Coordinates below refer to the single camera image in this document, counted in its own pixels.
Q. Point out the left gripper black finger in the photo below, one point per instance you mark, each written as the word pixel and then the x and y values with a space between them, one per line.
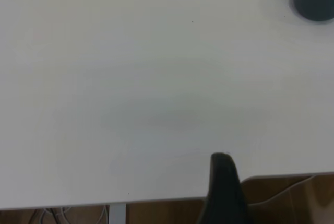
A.
pixel 224 190

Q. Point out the white table leg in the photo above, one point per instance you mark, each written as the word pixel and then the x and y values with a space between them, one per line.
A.
pixel 117 214

